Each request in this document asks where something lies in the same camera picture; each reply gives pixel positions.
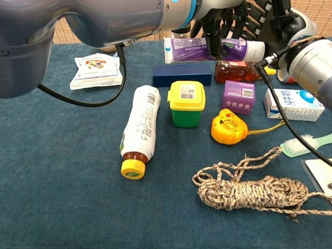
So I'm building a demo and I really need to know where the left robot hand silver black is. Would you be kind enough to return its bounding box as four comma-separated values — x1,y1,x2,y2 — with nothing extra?
190,0,250,57

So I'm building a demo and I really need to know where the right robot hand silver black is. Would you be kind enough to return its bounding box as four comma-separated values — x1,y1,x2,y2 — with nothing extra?
245,0,319,57

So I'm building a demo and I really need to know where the purple toothpaste tube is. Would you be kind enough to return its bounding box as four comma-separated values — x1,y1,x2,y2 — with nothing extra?
163,37,266,64

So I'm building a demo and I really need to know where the bear-shaped honey bottle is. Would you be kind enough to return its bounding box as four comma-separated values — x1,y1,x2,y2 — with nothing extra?
214,60,275,84

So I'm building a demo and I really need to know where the white tea bottle yellow cap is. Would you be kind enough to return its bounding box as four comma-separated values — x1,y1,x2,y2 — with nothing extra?
119,85,161,180

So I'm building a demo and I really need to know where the orange soda can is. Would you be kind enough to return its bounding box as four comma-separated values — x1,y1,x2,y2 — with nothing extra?
277,70,296,84

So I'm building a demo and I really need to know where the navy blue rectangular box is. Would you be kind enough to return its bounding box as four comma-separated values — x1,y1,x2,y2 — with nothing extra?
153,63,213,88

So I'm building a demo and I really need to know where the white blue milk carton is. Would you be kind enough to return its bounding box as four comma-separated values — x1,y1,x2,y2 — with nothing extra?
263,88,326,122

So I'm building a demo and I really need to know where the small purple carton box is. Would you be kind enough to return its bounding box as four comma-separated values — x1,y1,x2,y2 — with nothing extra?
221,80,256,115

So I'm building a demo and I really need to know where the green container yellow lid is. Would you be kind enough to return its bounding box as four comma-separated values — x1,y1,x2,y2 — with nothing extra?
167,80,206,128

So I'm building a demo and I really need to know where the yellow tape measure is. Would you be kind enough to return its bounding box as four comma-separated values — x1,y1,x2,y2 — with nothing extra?
210,108,286,145

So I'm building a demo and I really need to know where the mint green scrub brush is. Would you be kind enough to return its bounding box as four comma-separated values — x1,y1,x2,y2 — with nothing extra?
280,133,332,158

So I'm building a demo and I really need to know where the white printed pouch bag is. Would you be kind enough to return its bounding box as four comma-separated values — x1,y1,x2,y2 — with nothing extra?
70,52,126,90

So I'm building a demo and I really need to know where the blister card hook package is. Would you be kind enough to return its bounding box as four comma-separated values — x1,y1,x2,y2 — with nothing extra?
300,158,332,202

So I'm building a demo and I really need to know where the blue table cloth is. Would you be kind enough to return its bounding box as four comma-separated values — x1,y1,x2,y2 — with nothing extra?
0,37,332,249

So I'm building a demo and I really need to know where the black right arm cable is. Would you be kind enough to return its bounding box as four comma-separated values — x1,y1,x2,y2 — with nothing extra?
254,50,332,167

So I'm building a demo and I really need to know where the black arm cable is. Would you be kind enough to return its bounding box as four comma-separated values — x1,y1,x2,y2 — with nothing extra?
37,38,138,107
254,50,332,167

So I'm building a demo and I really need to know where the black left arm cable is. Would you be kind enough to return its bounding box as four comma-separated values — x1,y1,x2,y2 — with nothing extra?
37,38,138,107

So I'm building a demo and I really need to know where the beige speckled rope coil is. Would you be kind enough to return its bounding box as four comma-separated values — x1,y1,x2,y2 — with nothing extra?
192,146,332,223

